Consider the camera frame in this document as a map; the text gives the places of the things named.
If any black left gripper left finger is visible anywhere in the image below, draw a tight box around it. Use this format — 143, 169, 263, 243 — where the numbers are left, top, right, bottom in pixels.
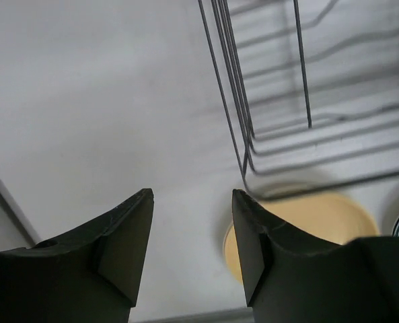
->
0, 188, 154, 322

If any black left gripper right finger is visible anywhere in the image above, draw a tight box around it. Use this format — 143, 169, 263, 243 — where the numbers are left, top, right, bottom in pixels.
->
232, 189, 399, 322

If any yellow plate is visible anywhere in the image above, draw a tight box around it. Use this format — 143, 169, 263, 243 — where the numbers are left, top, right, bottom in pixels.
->
221, 191, 381, 287

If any grey wire dish rack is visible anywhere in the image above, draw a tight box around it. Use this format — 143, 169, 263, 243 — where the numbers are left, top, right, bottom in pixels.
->
198, 1, 399, 201

